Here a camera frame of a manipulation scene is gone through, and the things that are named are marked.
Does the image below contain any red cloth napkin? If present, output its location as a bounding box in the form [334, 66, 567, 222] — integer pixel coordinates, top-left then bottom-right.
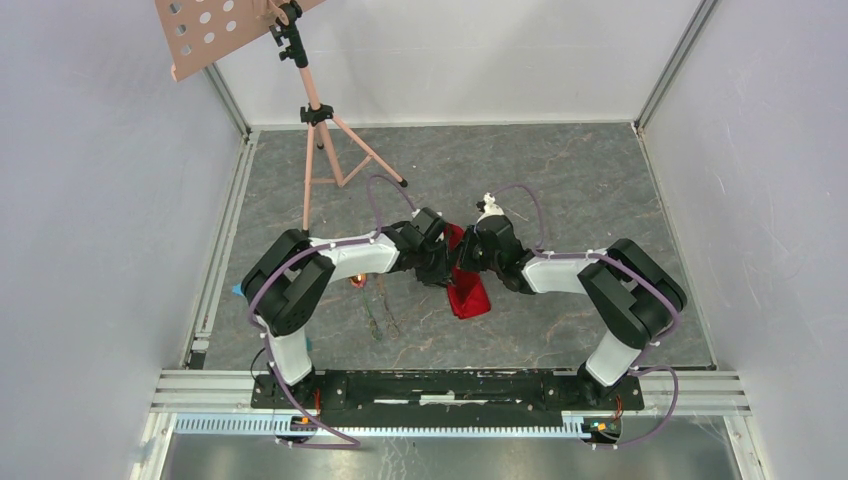
[445, 224, 491, 320]

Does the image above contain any iridescent spoon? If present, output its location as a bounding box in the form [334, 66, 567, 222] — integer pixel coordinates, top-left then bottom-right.
[349, 273, 367, 289]

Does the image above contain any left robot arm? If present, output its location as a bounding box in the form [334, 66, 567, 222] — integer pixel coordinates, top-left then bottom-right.
[241, 207, 452, 408]

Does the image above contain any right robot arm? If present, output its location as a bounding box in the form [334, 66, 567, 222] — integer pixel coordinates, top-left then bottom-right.
[457, 215, 688, 408]

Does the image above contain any pink music stand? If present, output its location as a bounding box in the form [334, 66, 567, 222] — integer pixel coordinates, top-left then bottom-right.
[153, 0, 409, 233]

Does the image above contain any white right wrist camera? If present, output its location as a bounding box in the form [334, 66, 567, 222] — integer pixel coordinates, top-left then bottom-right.
[476, 192, 505, 223]

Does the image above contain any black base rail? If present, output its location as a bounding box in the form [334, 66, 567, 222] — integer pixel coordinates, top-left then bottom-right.
[290, 369, 645, 428]

